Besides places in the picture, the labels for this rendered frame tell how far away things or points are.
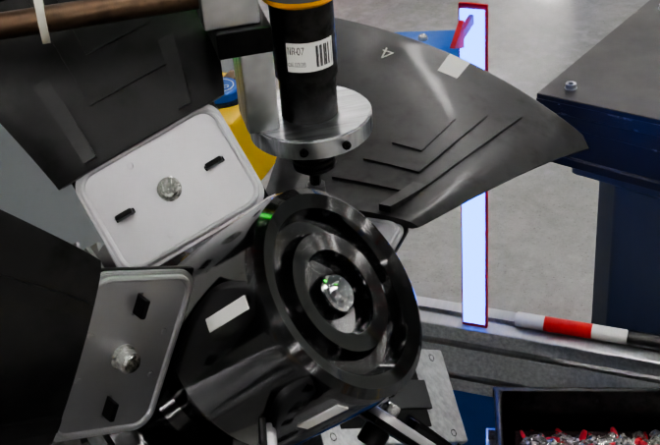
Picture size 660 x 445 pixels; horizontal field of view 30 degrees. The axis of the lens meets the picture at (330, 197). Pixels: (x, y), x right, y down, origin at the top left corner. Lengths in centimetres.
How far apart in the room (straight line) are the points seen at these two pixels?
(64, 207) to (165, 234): 115
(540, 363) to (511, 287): 152
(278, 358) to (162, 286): 7
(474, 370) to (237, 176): 59
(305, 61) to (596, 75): 70
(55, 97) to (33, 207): 108
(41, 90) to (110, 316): 15
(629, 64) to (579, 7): 270
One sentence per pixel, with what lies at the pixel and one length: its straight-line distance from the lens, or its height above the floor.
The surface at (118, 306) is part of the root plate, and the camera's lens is 59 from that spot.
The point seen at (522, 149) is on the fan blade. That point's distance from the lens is 86.
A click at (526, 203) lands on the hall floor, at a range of 299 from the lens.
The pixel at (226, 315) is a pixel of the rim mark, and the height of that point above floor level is 124.
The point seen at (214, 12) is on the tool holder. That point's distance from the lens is 64.
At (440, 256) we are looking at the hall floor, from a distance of 281.
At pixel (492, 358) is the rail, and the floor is 83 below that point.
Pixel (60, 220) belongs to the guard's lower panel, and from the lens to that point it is 182.
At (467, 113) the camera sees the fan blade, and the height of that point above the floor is 118.
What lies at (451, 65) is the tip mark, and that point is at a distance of 93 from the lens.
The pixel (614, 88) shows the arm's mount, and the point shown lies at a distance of 130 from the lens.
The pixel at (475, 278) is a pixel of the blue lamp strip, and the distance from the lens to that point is 116.
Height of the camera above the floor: 159
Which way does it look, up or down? 32 degrees down
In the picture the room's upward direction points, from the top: 4 degrees counter-clockwise
